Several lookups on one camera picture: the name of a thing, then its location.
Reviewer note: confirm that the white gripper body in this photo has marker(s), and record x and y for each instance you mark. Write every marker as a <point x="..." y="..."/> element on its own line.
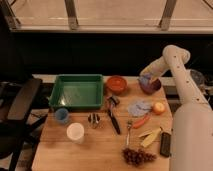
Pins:
<point x="151" y="70"/>

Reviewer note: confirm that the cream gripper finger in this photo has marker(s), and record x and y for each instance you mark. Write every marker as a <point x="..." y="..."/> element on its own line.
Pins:
<point x="153" y="79"/>

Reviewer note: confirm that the blue sponge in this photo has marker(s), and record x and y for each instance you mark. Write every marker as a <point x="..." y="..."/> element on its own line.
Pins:
<point x="144" y="80"/>

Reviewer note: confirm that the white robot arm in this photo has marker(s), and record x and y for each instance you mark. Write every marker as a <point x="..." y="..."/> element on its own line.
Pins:
<point x="192" y="129"/>

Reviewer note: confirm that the purple bowl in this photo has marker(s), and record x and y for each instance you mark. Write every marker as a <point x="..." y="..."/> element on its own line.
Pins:
<point x="152" y="87"/>

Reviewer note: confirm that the orange bowl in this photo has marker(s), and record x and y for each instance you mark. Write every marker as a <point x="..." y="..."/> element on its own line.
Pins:
<point x="116" y="84"/>

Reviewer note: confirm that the metal bowl with blue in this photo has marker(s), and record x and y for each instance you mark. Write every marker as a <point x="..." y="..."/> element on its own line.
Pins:
<point x="198" y="77"/>

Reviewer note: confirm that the red yellow apple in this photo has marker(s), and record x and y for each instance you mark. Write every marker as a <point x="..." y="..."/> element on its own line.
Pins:
<point x="158" y="108"/>

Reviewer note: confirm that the light blue cloth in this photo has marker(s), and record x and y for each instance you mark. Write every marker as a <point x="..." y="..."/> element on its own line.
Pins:
<point x="139" y="108"/>

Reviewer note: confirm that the orange carrot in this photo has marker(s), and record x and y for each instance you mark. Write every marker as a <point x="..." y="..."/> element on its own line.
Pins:
<point x="141" y="122"/>

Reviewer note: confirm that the silver fork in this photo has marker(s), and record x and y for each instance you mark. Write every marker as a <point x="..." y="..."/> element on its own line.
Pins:
<point x="129" y="126"/>

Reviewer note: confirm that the black rectangular block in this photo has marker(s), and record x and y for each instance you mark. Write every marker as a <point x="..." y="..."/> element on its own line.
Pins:
<point x="165" y="144"/>

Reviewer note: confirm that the small glass jar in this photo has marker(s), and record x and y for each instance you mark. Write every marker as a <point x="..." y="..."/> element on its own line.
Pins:
<point x="94" y="120"/>

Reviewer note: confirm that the bunch of red grapes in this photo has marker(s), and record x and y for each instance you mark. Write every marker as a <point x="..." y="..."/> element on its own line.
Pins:
<point x="137" y="157"/>

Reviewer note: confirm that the green plastic tray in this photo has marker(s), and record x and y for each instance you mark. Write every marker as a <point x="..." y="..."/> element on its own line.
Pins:
<point x="77" y="91"/>

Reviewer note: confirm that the white cup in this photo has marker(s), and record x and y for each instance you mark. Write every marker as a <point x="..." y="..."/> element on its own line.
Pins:
<point x="75" y="132"/>

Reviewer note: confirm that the small blue cup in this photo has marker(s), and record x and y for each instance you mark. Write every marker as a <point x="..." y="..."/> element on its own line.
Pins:
<point x="62" y="115"/>

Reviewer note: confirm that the black office chair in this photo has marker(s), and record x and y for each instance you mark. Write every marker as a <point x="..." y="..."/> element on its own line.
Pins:
<point x="14" y="129"/>

